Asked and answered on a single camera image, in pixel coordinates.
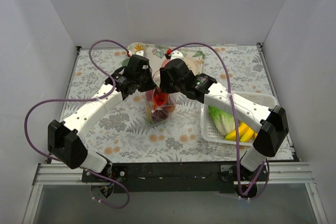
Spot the brown passion fruit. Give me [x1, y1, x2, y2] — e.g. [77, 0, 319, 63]
[151, 110, 169, 123]

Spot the lychee bunch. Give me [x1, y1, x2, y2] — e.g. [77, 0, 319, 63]
[153, 89, 169, 108]

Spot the clear orange-zip bag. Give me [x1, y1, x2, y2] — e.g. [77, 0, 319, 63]
[144, 69, 176, 125]

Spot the white plastic basket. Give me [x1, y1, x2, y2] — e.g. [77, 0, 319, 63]
[201, 91, 279, 145]

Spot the green cup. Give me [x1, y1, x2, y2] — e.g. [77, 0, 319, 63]
[122, 58, 130, 67]

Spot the leaf-print serving tray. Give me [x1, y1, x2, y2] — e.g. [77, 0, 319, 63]
[145, 44, 205, 74]

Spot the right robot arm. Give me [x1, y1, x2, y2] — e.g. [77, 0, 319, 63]
[160, 59, 289, 181]

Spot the red apple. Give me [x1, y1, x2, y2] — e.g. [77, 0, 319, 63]
[163, 105, 175, 114]

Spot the floral table mat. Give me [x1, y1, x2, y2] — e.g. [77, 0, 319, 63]
[69, 45, 272, 163]

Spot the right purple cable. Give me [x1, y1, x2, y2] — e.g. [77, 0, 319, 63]
[166, 42, 270, 200]

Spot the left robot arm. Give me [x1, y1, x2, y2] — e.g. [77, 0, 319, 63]
[48, 55, 156, 182]

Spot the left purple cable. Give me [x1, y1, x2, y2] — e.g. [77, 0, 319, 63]
[24, 39, 132, 210]

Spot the pink cream plate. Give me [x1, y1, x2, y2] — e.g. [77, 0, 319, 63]
[161, 57, 198, 75]

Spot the flower-print bowl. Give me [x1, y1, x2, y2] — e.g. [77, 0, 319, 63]
[128, 42, 148, 53]

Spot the purple cable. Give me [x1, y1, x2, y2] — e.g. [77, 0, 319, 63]
[166, 42, 270, 200]
[24, 39, 132, 210]

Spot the yellow banana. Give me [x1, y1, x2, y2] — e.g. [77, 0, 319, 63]
[224, 123, 257, 143]

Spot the green lettuce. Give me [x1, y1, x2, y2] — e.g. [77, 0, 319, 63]
[208, 106, 235, 136]

